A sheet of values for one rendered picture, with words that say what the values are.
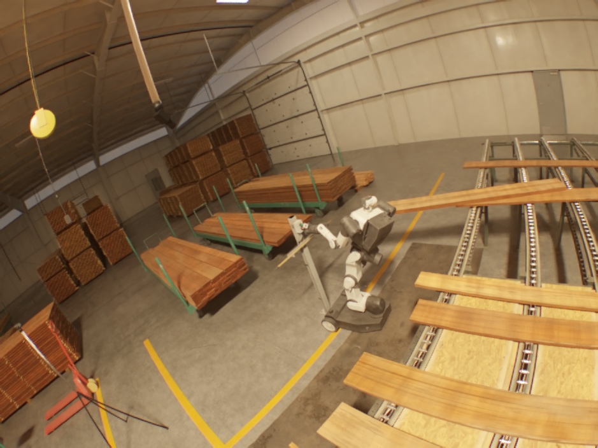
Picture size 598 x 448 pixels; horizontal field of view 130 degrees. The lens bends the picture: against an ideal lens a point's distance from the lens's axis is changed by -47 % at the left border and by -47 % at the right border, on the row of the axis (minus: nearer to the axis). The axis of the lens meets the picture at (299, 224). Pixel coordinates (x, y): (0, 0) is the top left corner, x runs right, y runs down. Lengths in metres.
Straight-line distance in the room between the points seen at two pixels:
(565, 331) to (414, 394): 0.97
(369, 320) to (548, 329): 1.76
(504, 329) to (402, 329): 1.40
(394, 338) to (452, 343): 1.19
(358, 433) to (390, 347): 1.45
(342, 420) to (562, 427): 1.11
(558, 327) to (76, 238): 11.48
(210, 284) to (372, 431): 2.89
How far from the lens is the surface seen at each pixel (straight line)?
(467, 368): 1.60
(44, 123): 3.28
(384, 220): 2.06
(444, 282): 1.99
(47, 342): 5.98
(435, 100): 10.15
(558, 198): 3.24
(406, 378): 1.52
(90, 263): 10.93
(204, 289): 3.67
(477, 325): 1.73
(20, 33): 8.37
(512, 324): 1.76
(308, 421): 2.51
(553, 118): 10.02
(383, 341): 2.78
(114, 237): 10.90
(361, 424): 1.44
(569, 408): 1.57
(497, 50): 9.86
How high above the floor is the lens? 2.20
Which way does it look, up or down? 22 degrees down
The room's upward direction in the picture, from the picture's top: 21 degrees counter-clockwise
